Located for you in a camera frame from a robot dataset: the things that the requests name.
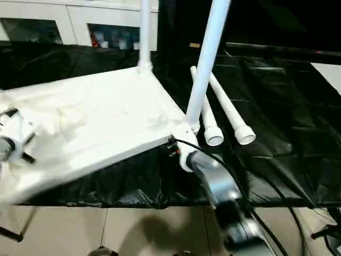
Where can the white plastic table leg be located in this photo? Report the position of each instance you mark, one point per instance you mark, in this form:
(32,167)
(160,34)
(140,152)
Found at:
(234,114)
(213,130)
(146,34)
(207,58)

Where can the white plastic table top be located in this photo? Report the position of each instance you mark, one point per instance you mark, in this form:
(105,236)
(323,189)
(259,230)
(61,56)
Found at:
(106,112)

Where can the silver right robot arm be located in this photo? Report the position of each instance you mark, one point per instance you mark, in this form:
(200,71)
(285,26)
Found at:
(223,184)

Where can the small tan label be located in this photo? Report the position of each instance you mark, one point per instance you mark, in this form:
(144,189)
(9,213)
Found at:
(194,45)

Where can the black table mat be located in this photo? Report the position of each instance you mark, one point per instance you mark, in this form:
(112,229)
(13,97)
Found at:
(279,133)

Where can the white glass-door cabinet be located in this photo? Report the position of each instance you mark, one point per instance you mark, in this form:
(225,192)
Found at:
(74,16)

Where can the white flat board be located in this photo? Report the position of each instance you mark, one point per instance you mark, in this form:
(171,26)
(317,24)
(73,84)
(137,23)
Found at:
(329,74)

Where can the black tripod stand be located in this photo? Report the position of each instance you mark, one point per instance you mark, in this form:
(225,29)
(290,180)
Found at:
(327,232)

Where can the black folding stand frame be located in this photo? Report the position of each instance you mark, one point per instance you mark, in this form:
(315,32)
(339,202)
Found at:
(16,234)

